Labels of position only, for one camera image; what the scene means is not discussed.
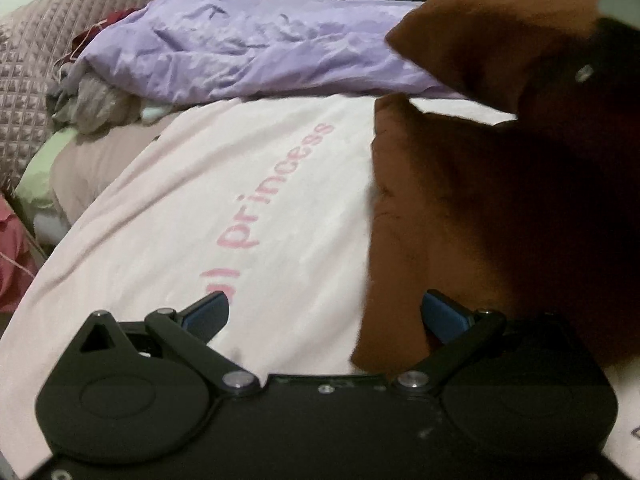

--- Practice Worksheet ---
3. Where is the dark red garment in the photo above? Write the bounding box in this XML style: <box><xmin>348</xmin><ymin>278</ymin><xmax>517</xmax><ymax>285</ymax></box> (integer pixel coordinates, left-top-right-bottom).
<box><xmin>72</xmin><ymin>8</ymin><xmax>137</xmax><ymax>50</ymax></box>

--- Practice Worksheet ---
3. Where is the grey clothes pile on bed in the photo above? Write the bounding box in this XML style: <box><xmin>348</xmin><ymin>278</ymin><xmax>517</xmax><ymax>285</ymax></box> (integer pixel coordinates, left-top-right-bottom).
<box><xmin>46</xmin><ymin>63</ymin><xmax>174</xmax><ymax>134</ymax></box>

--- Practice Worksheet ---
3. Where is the purple duvet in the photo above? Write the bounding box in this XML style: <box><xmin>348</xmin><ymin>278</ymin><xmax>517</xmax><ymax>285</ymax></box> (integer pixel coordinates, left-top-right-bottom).
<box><xmin>63</xmin><ymin>0</ymin><xmax>458</xmax><ymax>106</ymax></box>

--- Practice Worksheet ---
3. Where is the quilted mauve headboard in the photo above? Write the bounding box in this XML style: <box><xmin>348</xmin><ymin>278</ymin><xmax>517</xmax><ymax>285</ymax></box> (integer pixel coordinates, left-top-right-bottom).
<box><xmin>1</xmin><ymin>0</ymin><xmax>151</xmax><ymax>195</ymax></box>

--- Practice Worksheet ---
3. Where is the green pillow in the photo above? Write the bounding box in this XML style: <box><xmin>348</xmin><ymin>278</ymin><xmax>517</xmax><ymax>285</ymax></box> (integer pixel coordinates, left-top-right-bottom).
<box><xmin>14</xmin><ymin>127</ymin><xmax>78</xmax><ymax>210</ymax></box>

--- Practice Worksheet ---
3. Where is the brown padded jacket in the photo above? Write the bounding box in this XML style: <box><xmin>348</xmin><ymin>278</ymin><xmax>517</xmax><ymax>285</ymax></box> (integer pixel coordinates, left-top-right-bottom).
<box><xmin>352</xmin><ymin>0</ymin><xmax>639</xmax><ymax>374</ymax></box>

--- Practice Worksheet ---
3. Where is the pink princess blanket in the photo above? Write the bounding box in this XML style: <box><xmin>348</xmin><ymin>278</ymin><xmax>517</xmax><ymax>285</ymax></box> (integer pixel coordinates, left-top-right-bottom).
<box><xmin>1</xmin><ymin>96</ymin><xmax>639</xmax><ymax>479</ymax></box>

